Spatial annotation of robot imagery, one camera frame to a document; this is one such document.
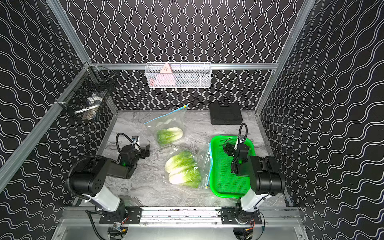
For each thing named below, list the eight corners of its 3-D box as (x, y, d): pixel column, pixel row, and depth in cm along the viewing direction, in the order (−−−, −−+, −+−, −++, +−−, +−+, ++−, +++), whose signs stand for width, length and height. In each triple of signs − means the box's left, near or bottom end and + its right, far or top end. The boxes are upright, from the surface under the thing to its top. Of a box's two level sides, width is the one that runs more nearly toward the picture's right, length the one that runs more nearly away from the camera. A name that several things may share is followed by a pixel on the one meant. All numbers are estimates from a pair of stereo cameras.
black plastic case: (211, 126, 114) (211, 121, 110) (209, 107, 127) (209, 102, 122) (241, 126, 114) (243, 121, 110) (236, 107, 127) (238, 102, 122)
